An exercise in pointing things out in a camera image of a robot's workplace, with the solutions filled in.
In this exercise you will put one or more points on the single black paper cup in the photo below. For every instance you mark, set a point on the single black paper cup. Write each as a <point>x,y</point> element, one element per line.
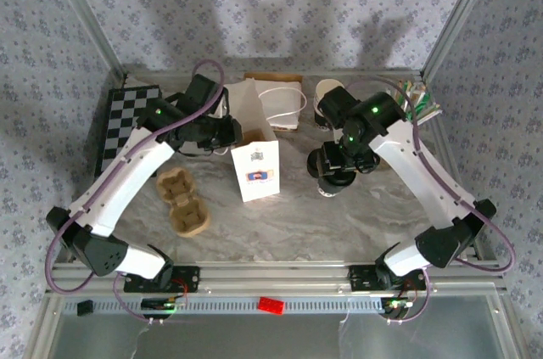
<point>343,181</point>

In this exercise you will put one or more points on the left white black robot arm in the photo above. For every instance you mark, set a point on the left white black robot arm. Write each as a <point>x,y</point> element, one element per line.
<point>123,189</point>

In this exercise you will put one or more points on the nested white paper cups stack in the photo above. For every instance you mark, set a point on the nested white paper cups stack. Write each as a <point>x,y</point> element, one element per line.
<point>328,86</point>

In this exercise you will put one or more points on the white napkin stack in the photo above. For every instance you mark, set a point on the white napkin stack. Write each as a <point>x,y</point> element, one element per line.
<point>290,96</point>

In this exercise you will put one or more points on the black grey checkerboard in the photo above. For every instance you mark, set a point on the black grey checkerboard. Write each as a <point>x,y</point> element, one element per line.
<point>123,121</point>

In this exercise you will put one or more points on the paper-wrapped white straw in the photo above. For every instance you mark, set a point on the paper-wrapped white straw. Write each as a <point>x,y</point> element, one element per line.
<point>430,115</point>

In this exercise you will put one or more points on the red toy brick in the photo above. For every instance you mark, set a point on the red toy brick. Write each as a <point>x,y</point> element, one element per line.
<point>271,306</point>

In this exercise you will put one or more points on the small black block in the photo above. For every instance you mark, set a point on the small black block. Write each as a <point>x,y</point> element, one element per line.
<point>85,308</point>

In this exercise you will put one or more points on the aluminium back rail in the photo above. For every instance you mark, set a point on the aluminium back rail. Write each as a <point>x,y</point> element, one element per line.
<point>373,71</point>

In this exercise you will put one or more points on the aluminium corner post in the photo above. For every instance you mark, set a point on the aluminium corner post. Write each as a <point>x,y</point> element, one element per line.
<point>87,15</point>
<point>459,15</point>

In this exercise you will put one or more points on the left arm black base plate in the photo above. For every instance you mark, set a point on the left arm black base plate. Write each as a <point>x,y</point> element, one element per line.
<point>193,278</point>

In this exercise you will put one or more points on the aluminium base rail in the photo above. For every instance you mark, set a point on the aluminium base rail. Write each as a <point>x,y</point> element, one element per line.
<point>275,278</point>

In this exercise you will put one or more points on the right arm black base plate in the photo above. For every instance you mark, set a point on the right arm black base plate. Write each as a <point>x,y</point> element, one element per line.
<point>360,280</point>

